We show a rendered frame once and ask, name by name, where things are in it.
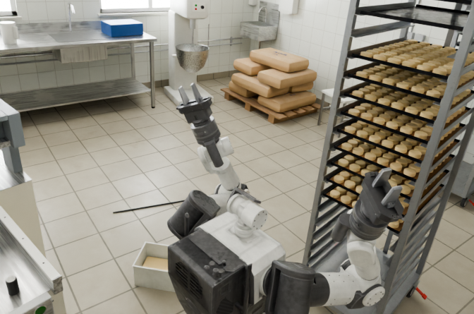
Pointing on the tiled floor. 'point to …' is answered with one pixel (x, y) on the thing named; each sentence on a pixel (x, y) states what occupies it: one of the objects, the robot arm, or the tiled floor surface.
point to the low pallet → (269, 109)
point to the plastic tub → (152, 267)
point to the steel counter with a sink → (33, 97)
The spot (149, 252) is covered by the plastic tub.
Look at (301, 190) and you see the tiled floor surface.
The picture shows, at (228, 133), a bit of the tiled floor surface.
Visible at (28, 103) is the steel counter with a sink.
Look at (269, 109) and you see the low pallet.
